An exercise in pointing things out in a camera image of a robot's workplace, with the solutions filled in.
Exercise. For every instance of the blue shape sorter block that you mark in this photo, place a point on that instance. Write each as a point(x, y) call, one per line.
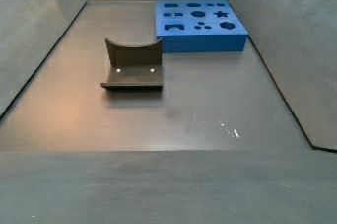
point(199, 26)

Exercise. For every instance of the black curved holder bracket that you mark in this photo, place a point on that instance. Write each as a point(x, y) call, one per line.
point(137, 66)

